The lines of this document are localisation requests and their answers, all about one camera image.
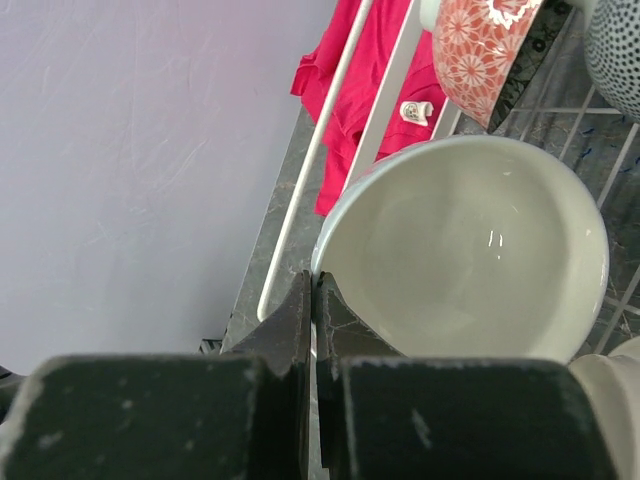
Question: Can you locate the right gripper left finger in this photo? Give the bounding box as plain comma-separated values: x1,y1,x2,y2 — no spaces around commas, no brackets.
219,270,311,479

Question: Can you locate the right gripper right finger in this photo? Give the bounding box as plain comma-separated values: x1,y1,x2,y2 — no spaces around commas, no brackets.
315,273,405,479

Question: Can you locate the plain white bowl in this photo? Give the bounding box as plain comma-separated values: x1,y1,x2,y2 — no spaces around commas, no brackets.
311,135,609,364

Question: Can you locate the dark scalloped floral bowl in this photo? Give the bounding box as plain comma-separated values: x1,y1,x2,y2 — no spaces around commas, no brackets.
420,0,572,133

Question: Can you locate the white wire dish rack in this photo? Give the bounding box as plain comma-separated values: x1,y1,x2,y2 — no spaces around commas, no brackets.
225,12,639,355

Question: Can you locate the blue triangle pattern bowl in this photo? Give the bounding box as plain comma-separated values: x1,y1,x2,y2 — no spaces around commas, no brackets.
585,0,639,123

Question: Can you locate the red folded cloth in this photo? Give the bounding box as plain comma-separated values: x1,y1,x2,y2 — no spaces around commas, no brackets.
291,0,445,216

